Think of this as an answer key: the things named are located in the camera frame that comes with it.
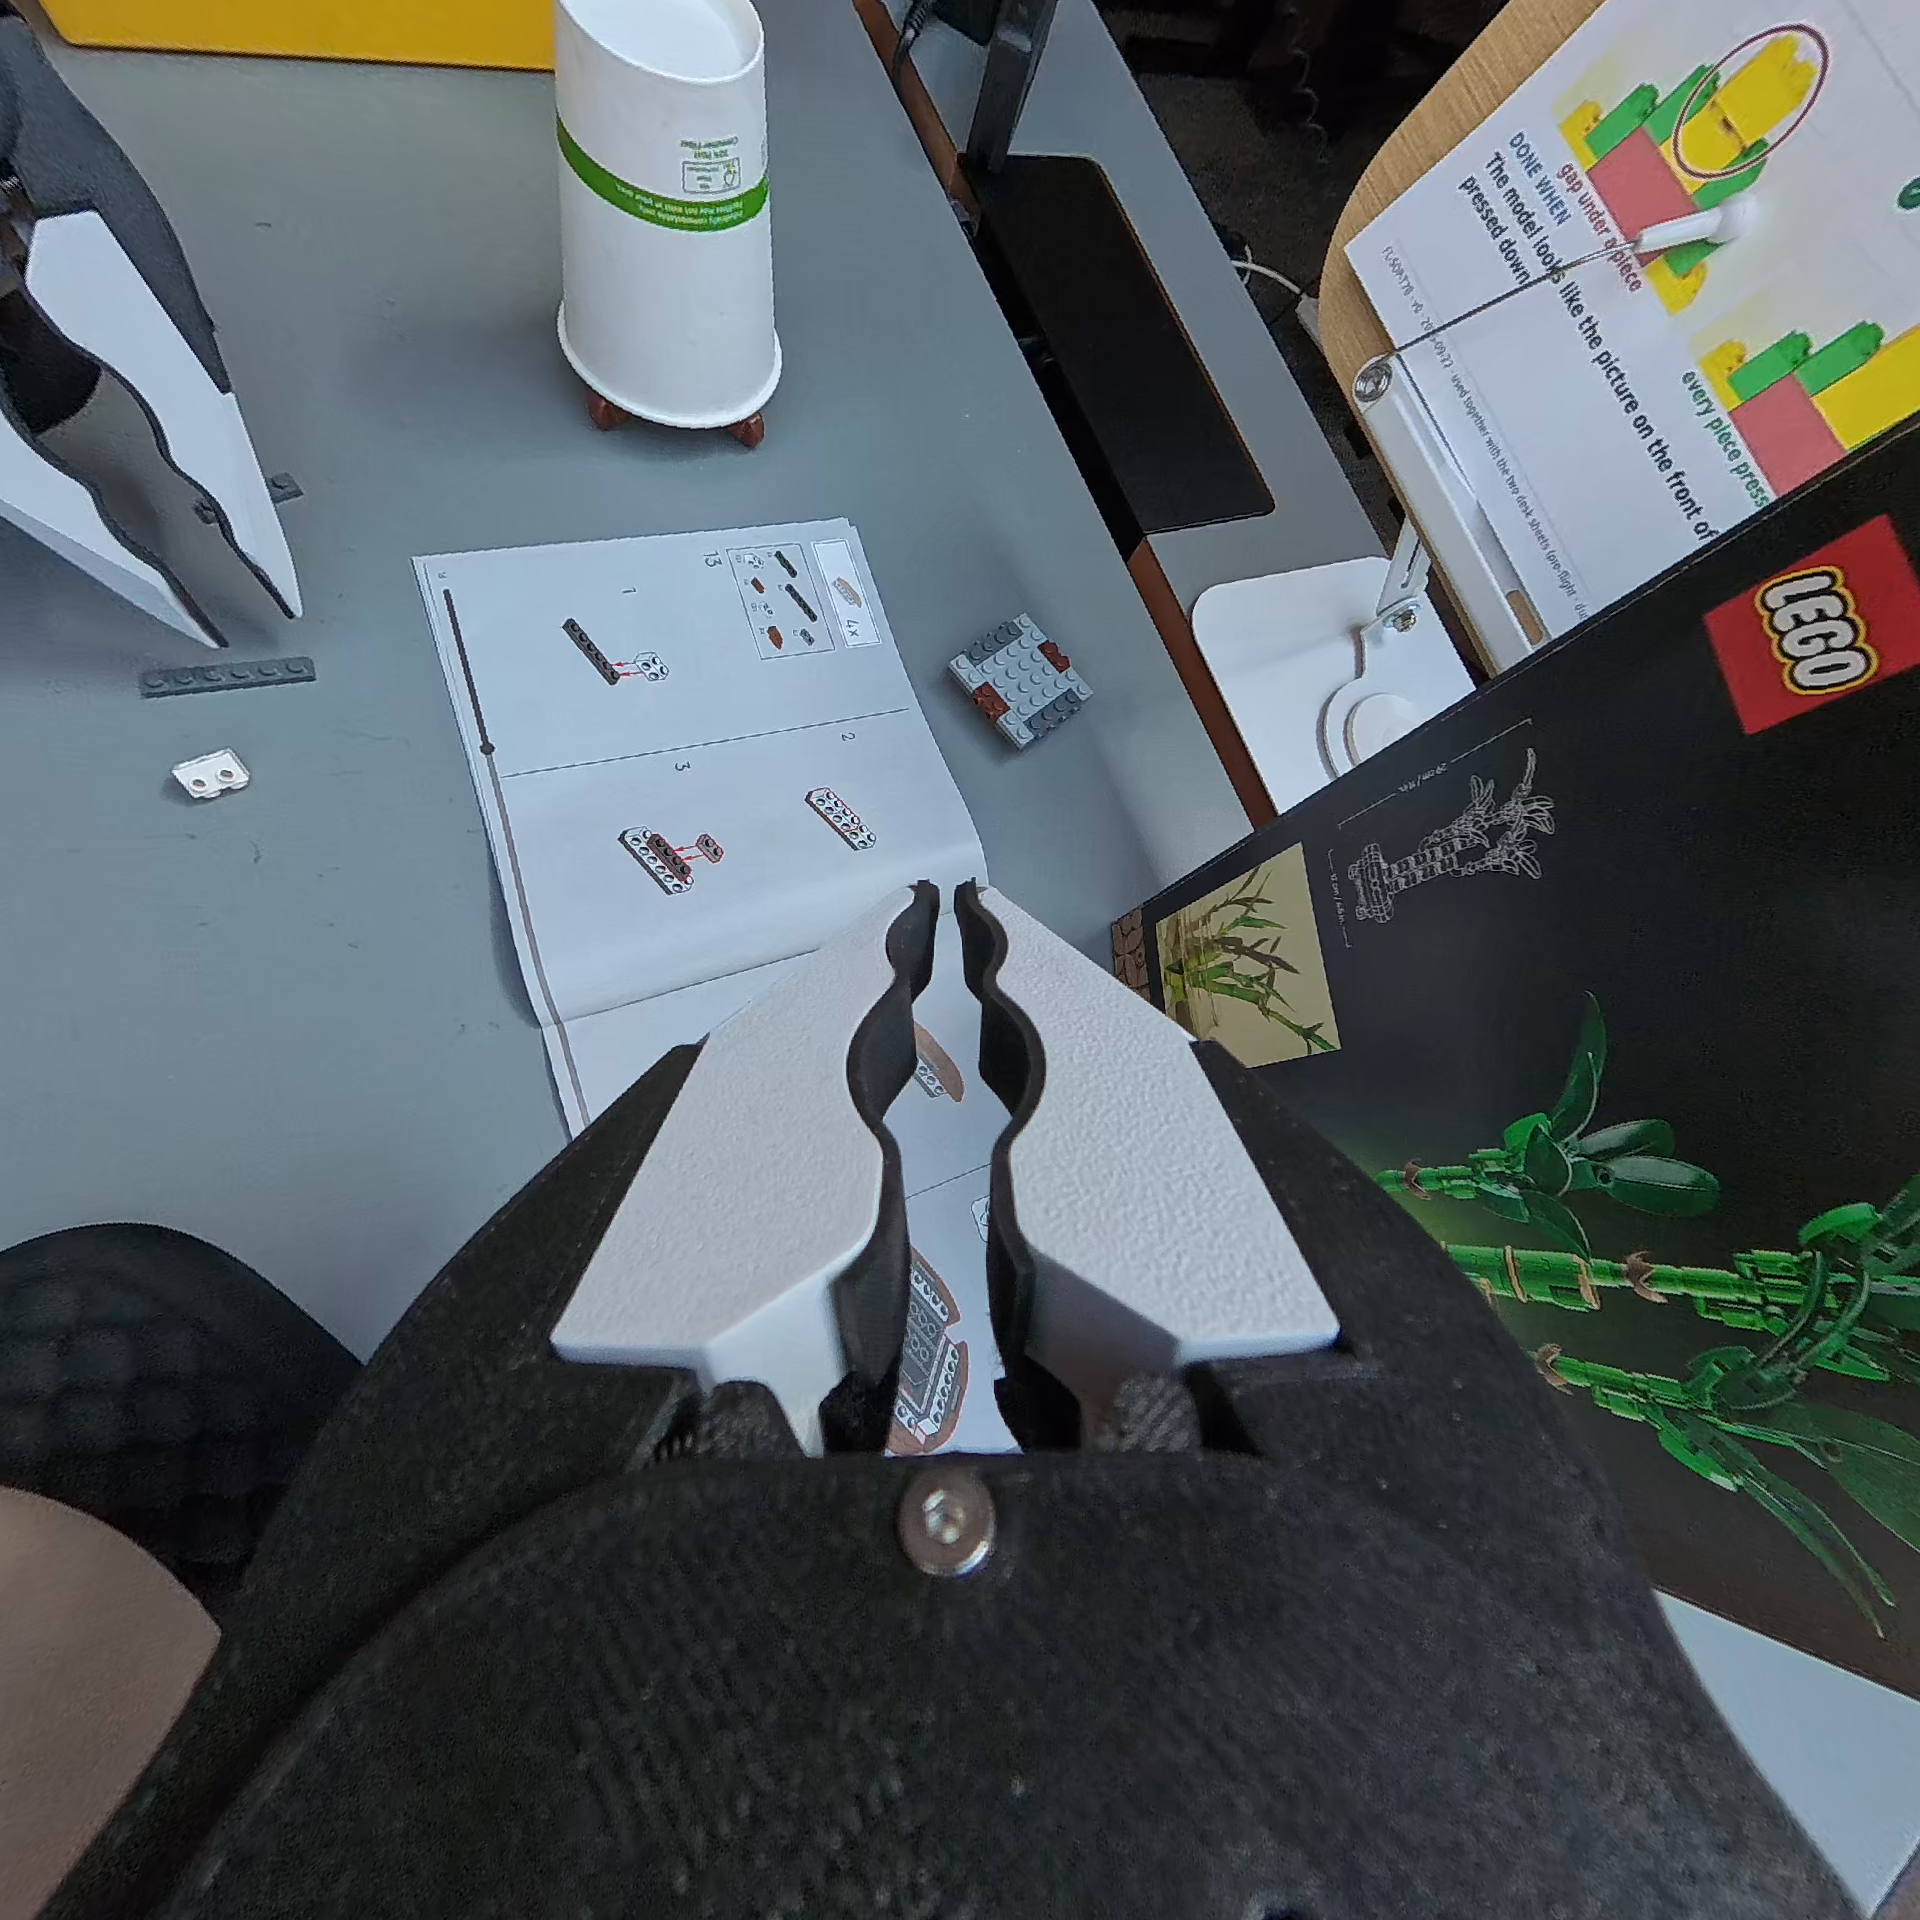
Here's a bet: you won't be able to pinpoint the black flat mat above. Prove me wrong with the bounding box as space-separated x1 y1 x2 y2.
973 150 1278 534

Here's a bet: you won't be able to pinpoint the person's leg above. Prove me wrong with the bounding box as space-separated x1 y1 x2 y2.
0 1484 228 1920

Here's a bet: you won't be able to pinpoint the long dark grey lego plate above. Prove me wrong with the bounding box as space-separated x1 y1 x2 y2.
137 654 320 702

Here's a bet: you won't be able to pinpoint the lego instruction booklet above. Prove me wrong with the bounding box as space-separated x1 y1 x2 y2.
411 516 1037 1458

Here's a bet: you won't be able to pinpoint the white paper cup green band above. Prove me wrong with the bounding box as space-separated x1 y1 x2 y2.
551 0 785 429

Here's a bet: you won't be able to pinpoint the wire page holder white tip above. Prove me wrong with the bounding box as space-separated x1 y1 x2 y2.
1354 192 1759 404

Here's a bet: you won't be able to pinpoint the person's black shorts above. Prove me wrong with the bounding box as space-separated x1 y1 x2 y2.
0 1221 365 1578

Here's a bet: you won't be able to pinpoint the printed task sheet on stand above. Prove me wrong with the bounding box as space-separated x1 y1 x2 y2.
1320 0 1920 678

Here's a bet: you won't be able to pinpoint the grey and brown lego assembly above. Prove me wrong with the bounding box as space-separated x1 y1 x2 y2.
948 611 1094 751

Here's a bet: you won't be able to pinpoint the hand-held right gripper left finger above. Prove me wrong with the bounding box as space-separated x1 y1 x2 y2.
547 877 944 1458

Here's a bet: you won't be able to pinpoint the black lego box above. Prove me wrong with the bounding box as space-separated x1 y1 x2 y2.
1110 434 1920 1704

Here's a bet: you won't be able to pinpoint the stacked yellow plastic bins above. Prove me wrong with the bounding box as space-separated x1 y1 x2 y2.
35 0 559 74

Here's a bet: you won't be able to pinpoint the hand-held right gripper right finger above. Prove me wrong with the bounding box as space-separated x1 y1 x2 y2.
954 881 1342 1453

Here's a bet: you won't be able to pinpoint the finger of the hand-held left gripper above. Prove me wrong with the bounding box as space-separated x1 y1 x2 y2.
0 209 306 624
0 366 229 650

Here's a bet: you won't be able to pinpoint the black stand post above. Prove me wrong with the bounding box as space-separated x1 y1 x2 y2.
959 0 1060 174

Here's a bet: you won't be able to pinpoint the white stand base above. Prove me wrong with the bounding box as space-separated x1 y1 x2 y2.
1187 558 1480 824

